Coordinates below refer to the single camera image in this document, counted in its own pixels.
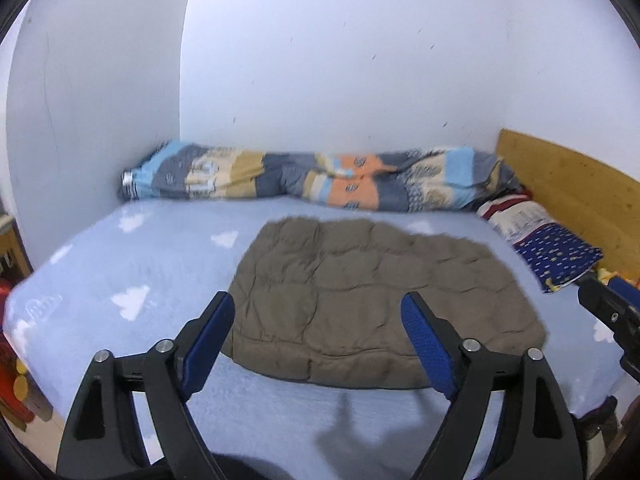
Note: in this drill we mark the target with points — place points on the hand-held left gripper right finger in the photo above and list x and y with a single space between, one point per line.
427 345

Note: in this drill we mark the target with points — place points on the wooden headboard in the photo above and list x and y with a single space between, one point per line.
575 185

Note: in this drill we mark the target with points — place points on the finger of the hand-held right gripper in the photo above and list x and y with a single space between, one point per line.
605 307
627 287

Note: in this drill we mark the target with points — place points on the olive quilted jacket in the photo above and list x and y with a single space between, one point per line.
360 290

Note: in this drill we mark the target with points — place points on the wooden cabinet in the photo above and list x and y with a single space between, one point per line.
9 245

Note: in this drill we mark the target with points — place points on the light blue bed sheet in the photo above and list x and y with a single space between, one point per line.
150 260

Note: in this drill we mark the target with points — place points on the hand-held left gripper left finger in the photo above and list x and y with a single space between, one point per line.
210 345

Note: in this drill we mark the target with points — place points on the navy star print pillow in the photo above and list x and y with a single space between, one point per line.
555 250

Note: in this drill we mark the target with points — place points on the patchwork print quilt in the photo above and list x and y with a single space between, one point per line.
300 180

